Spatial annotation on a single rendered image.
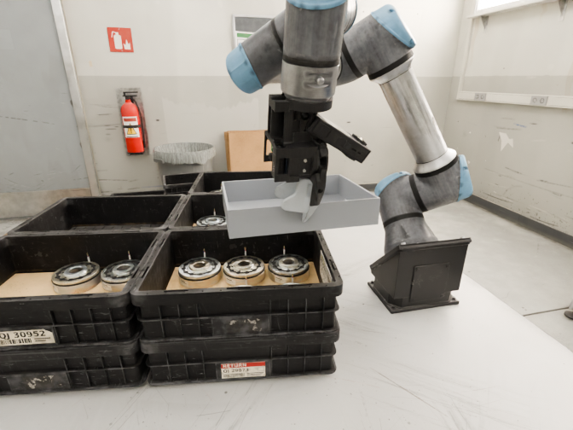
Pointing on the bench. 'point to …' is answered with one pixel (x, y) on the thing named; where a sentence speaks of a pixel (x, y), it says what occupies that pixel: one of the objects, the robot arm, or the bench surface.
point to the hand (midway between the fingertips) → (307, 212)
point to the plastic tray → (252, 215)
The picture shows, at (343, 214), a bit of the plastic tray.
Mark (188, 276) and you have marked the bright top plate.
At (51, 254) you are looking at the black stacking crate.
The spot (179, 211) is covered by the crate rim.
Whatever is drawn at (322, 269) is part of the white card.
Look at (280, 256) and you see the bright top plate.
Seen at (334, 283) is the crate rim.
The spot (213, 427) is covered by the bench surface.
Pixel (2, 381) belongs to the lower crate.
